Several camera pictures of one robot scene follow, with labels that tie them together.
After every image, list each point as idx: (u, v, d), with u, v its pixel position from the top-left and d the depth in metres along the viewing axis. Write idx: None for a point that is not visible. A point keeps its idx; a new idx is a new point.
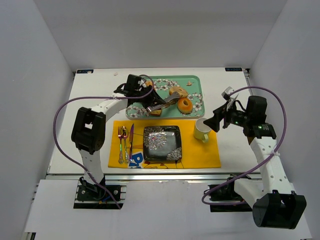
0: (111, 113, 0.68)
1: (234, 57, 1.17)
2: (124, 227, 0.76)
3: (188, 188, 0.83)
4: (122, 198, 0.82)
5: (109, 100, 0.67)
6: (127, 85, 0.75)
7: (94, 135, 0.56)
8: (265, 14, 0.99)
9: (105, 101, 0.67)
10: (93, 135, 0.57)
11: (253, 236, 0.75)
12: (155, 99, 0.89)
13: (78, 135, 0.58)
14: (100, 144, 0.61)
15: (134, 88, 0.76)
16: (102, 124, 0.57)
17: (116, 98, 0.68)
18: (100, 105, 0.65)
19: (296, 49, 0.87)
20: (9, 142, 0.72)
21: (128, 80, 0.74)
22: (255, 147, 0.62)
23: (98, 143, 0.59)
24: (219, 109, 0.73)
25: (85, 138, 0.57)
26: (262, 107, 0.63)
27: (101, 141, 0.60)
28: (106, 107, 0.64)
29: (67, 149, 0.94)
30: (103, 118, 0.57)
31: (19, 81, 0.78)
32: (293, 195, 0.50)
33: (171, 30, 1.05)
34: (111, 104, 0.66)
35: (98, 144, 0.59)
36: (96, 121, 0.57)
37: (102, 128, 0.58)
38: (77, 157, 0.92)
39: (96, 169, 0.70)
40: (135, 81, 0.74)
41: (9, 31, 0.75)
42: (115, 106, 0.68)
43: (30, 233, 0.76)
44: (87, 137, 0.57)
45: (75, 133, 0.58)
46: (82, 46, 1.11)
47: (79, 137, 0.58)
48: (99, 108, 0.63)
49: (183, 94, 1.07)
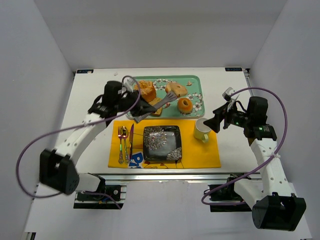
0: (85, 143, 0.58)
1: (234, 57, 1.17)
2: (124, 227, 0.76)
3: (188, 188, 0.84)
4: (122, 198, 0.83)
5: (78, 131, 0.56)
6: (105, 98, 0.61)
7: (63, 182, 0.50)
8: (265, 14, 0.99)
9: (74, 133, 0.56)
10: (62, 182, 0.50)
11: (253, 236, 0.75)
12: (142, 108, 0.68)
13: (46, 181, 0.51)
14: (74, 184, 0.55)
15: (114, 100, 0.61)
16: (69, 169, 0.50)
17: (88, 124, 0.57)
18: (68, 141, 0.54)
19: (296, 49, 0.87)
20: (9, 142, 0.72)
21: (105, 92, 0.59)
22: (255, 149, 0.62)
23: (71, 185, 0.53)
24: (220, 109, 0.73)
25: (55, 184, 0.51)
26: (263, 108, 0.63)
27: (74, 181, 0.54)
28: (74, 143, 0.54)
29: None
30: (70, 162, 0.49)
31: (19, 81, 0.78)
32: (293, 197, 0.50)
33: (171, 29, 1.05)
34: (82, 137, 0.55)
35: (71, 186, 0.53)
36: (63, 168, 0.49)
37: (71, 172, 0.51)
38: None
39: (89, 182, 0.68)
40: (113, 92, 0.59)
41: (8, 31, 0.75)
42: (88, 135, 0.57)
43: (30, 233, 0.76)
44: (57, 183, 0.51)
45: (42, 178, 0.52)
46: (82, 46, 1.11)
47: (49, 182, 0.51)
48: (66, 147, 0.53)
49: (182, 92, 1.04)
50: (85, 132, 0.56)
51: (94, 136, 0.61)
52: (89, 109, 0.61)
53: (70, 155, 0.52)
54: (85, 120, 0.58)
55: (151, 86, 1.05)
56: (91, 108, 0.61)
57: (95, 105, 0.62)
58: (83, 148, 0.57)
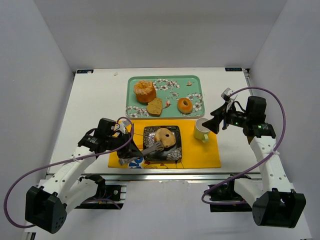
0: (74, 178, 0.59)
1: (234, 57, 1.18)
2: (124, 227, 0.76)
3: (188, 188, 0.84)
4: (122, 198, 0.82)
5: (67, 166, 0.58)
6: (97, 132, 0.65)
7: (49, 220, 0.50)
8: (265, 15, 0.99)
9: (63, 168, 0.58)
10: (49, 220, 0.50)
11: (253, 236, 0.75)
12: (130, 151, 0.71)
13: (32, 219, 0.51)
14: (61, 220, 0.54)
15: (106, 135, 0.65)
16: (56, 208, 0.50)
17: (77, 159, 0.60)
18: (55, 178, 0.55)
19: (296, 49, 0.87)
20: (9, 142, 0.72)
21: (100, 125, 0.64)
22: (255, 147, 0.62)
23: (59, 221, 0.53)
24: (219, 110, 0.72)
25: (40, 222, 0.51)
26: (262, 107, 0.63)
27: (61, 218, 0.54)
28: (63, 180, 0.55)
29: (66, 149, 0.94)
30: (57, 200, 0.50)
31: (19, 80, 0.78)
32: (293, 193, 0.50)
33: (171, 29, 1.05)
34: (70, 172, 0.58)
35: (58, 223, 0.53)
36: (49, 205, 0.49)
37: (58, 210, 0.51)
38: None
39: (85, 193, 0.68)
40: (107, 126, 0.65)
41: (9, 31, 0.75)
42: (77, 170, 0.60)
43: (30, 233, 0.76)
44: (43, 221, 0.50)
45: (28, 217, 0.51)
46: (82, 46, 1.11)
47: (34, 220, 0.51)
48: (53, 184, 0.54)
49: (169, 143, 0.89)
50: (74, 168, 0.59)
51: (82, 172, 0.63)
52: (80, 140, 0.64)
53: (57, 192, 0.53)
54: (74, 155, 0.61)
55: (149, 89, 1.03)
56: (81, 140, 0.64)
57: (87, 136, 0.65)
58: (71, 184, 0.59)
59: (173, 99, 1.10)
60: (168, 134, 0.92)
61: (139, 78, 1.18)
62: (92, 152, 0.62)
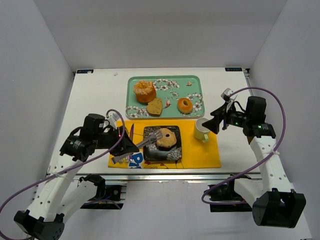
0: (61, 194, 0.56)
1: (234, 57, 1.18)
2: (123, 228, 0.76)
3: (188, 188, 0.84)
4: (122, 198, 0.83)
5: (50, 184, 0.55)
6: (83, 133, 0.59)
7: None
8: (265, 15, 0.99)
9: (46, 187, 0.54)
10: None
11: (253, 236, 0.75)
12: (123, 148, 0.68)
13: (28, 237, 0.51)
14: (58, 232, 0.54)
15: (93, 135, 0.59)
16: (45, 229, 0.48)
17: (59, 174, 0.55)
18: (40, 199, 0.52)
19: (296, 49, 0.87)
20: (9, 142, 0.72)
21: (86, 124, 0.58)
22: (255, 147, 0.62)
23: (55, 235, 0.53)
24: (220, 110, 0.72)
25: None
26: (262, 107, 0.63)
27: (58, 231, 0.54)
28: (48, 201, 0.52)
29: None
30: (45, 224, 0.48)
31: (19, 81, 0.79)
32: (293, 193, 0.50)
33: (171, 29, 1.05)
34: (55, 190, 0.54)
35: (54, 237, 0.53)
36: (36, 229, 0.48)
37: (49, 229, 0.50)
38: None
39: (83, 197, 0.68)
40: (94, 125, 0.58)
41: (9, 31, 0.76)
42: (63, 185, 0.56)
43: None
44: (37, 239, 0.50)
45: None
46: (82, 46, 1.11)
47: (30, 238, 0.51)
48: (39, 207, 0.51)
49: (170, 143, 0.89)
50: (58, 184, 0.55)
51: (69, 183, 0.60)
52: (63, 145, 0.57)
53: (44, 215, 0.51)
54: (56, 169, 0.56)
55: (149, 89, 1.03)
56: (64, 145, 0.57)
57: (71, 138, 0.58)
58: (60, 199, 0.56)
59: (173, 99, 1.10)
60: (168, 134, 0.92)
61: (139, 78, 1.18)
62: (75, 161, 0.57)
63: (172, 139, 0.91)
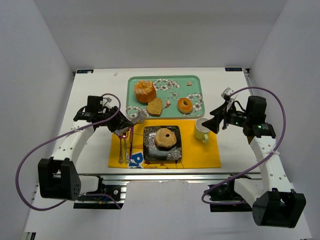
0: (79, 147, 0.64)
1: (234, 57, 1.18)
2: (124, 227, 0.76)
3: (188, 188, 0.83)
4: (122, 198, 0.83)
5: (70, 137, 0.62)
6: (89, 107, 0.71)
7: (67, 185, 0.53)
8: (265, 14, 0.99)
9: (67, 139, 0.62)
10: (66, 186, 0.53)
11: (253, 236, 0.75)
12: (122, 121, 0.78)
13: (49, 191, 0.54)
14: (77, 188, 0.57)
15: (97, 109, 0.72)
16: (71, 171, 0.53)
17: (78, 129, 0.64)
18: (63, 147, 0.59)
19: (296, 49, 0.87)
20: (9, 142, 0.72)
21: (89, 101, 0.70)
22: (255, 147, 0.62)
23: (75, 190, 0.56)
24: (220, 110, 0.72)
25: (58, 190, 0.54)
26: (262, 107, 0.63)
27: (77, 185, 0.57)
28: (70, 147, 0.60)
29: None
30: (70, 164, 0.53)
31: (19, 81, 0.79)
32: (293, 193, 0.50)
33: (171, 30, 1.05)
34: (75, 141, 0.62)
35: (75, 191, 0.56)
36: (63, 170, 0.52)
37: (74, 174, 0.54)
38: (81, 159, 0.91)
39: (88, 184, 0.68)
40: (96, 101, 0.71)
41: (9, 31, 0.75)
42: (80, 139, 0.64)
43: (30, 233, 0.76)
44: (60, 188, 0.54)
45: (44, 189, 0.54)
46: (82, 46, 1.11)
47: (51, 192, 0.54)
48: (63, 152, 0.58)
49: (170, 143, 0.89)
50: (78, 137, 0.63)
51: (84, 142, 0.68)
52: (75, 116, 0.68)
53: (69, 157, 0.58)
54: (74, 127, 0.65)
55: (149, 89, 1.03)
56: (76, 116, 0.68)
57: (80, 112, 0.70)
58: (77, 152, 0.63)
59: (173, 99, 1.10)
60: (168, 134, 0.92)
61: (139, 78, 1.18)
62: (89, 122, 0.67)
63: (173, 140, 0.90)
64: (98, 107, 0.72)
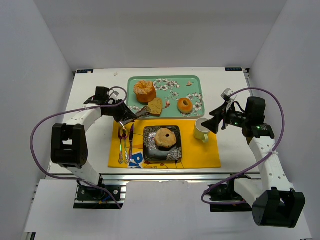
0: (89, 122, 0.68)
1: (234, 57, 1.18)
2: (124, 227, 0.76)
3: (188, 188, 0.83)
4: (122, 198, 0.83)
5: (82, 111, 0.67)
6: (96, 96, 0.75)
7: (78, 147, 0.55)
8: (265, 14, 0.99)
9: (79, 113, 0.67)
10: (76, 149, 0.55)
11: (253, 236, 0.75)
12: (126, 112, 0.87)
13: (59, 154, 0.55)
14: (85, 157, 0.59)
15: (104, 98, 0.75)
16: (82, 134, 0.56)
17: (89, 108, 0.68)
18: (75, 118, 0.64)
19: (296, 49, 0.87)
20: (9, 142, 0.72)
21: (97, 91, 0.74)
22: (254, 147, 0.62)
23: (83, 156, 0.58)
24: (219, 110, 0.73)
25: (68, 153, 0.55)
26: (261, 108, 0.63)
27: (85, 153, 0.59)
28: (81, 118, 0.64)
29: None
30: (82, 128, 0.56)
31: (19, 81, 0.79)
32: (292, 192, 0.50)
33: (171, 30, 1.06)
34: (86, 114, 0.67)
35: (83, 157, 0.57)
36: (75, 132, 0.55)
37: (84, 139, 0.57)
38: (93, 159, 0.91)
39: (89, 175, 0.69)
40: (104, 92, 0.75)
41: (8, 31, 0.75)
42: (92, 115, 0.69)
43: (30, 233, 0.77)
44: (70, 152, 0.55)
45: (54, 153, 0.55)
46: (82, 46, 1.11)
47: (61, 155, 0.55)
48: (75, 121, 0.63)
49: (170, 143, 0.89)
50: (88, 111, 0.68)
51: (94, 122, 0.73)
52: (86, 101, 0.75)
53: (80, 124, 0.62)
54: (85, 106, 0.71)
55: (149, 90, 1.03)
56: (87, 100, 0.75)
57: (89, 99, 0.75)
58: (87, 126, 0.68)
59: (173, 98, 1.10)
60: (168, 134, 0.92)
61: (139, 78, 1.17)
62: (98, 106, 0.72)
63: (172, 139, 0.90)
64: (105, 97, 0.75)
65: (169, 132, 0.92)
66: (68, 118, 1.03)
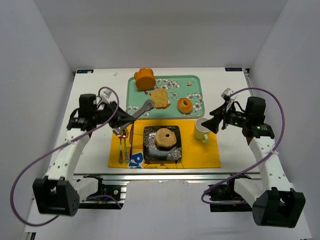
0: (75, 161, 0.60)
1: (234, 57, 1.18)
2: (123, 227, 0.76)
3: (188, 188, 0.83)
4: (122, 198, 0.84)
5: (64, 152, 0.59)
6: (82, 112, 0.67)
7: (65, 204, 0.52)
8: (265, 14, 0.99)
9: (61, 154, 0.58)
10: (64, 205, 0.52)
11: (253, 236, 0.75)
12: (119, 119, 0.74)
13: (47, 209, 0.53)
14: (76, 203, 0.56)
15: (90, 111, 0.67)
16: (68, 190, 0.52)
17: (72, 141, 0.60)
18: (57, 164, 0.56)
19: (296, 48, 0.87)
20: (9, 142, 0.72)
21: (82, 104, 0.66)
22: (254, 147, 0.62)
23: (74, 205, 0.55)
24: (219, 110, 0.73)
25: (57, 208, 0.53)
26: (261, 108, 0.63)
27: (75, 201, 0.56)
28: (65, 164, 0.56)
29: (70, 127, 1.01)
30: (67, 183, 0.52)
31: (19, 81, 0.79)
32: (292, 193, 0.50)
33: (171, 30, 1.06)
34: (70, 155, 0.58)
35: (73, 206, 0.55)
36: (59, 190, 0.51)
37: (70, 192, 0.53)
38: (93, 160, 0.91)
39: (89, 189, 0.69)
40: (89, 103, 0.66)
41: (8, 31, 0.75)
42: (76, 151, 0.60)
43: (30, 233, 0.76)
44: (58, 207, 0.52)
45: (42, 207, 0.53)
46: (82, 46, 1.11)
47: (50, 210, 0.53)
48: (57, 170, 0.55)
49: (170, 143, 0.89)
50: (72, 150, 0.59)
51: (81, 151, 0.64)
52: (68, 124, 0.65)
53: (64, 176, 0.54)
54: (68, 138, 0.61)
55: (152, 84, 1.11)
56: (69, 124, 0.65)
57: (72, 119, 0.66)
58: (74, 166, 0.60)
59: (173, 98, 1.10)
60: (168, 134, 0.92)
61: None
62: (84, 131, 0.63)
63: (172, 139, 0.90)
64: (91, 108, 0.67)
65: (169, 132, 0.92)
66: (67, 120, 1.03)
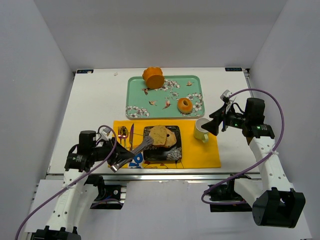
0: (75, 204, 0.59)
1: (234, 57, 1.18)
2: (123, 228, 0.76)
3: (188, 188, 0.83)
4: (122, 198, 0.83)
5: (64, 197, 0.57)
6: (81, 148, 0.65)
7: None
8: (265, 14, 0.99)
9: (60, 200, 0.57)
10: None
11: (253, 236, 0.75)
12: (118, 155, 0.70)
13: None
14: None
15: (90, 147, 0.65)
16: None
17: (70, 185, 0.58)
18: (57, 212, 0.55)
19: (296, 48, 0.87)
20: (8, 142, 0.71)
21: (82, 140, 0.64)
22: (254, 147, 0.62)
23: None
24: (219, 111, 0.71)
25: None
26: (260, 108, 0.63)
27: None
28: (65, 212, 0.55)
29: (70, 127, 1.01)
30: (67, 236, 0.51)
31: (19, 81, 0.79)
32: (292, 193, 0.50)
33: (171, 30, 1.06)
34: (70, 200, 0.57)
35: None
36: None
37: None
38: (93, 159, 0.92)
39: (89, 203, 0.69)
40: (88, 139, 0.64)
41: (8, 31, 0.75)
42: (75, 195, 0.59)
43: (30, 233, 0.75)
44: None
45: None
46: (82, 46, 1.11)
47: None
48: (57, 219, 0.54)
49: (170, 143, 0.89)
50: (71, 195, 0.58)
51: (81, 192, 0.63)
52: (66, 162, 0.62)
53: (65, 226, 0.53)
54: (66, 179, 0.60)
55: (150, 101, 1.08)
56: (67, 162, 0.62)
57: (70, 156, 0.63)
58: (74, 210, 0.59)
59: (173, 98, 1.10)
60: (168, 134, 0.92)
61: (139, 78, 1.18)
62: (82, 172, 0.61)
63: (173, 139, 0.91)
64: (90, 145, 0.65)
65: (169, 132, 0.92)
66: (67, 120, 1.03)
